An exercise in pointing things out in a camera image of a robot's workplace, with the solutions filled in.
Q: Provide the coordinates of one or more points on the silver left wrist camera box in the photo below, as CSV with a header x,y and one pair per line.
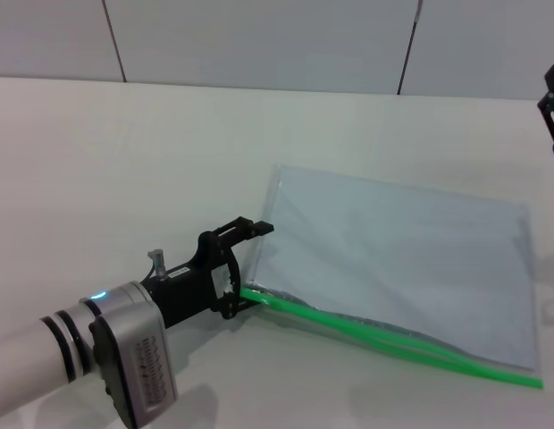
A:
x,y
143,362

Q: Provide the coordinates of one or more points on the clear green-zip document bag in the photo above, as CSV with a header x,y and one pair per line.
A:
x,y
393,263

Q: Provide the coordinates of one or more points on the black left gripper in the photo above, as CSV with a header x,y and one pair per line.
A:
x,y
187,290

